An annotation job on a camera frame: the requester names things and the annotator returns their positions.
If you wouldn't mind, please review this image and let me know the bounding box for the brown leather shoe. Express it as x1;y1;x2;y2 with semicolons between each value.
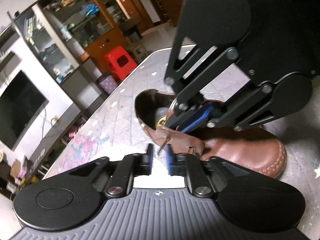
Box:
135;89;287;178

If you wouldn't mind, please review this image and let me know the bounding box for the small wooden stool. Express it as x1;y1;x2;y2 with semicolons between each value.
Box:
126;42;148;63

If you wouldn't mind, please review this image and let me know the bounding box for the red plastic stool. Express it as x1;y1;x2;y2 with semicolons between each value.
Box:
104;46;138;81

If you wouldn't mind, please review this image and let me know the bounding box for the purple patterned waste bin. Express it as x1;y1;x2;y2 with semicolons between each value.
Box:
97;72;118;95

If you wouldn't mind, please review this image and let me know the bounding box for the black flat television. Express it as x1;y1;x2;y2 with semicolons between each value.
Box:
1;71;48;150

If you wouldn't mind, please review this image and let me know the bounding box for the brown wooden cabinet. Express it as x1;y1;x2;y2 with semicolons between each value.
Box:
37;0;156;63

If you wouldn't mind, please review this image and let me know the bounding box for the dark glass display cabinet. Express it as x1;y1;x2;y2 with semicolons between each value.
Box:
7;3;79;84

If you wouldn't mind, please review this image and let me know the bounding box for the white tv wall unit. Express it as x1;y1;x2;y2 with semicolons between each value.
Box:
0;24;86;170

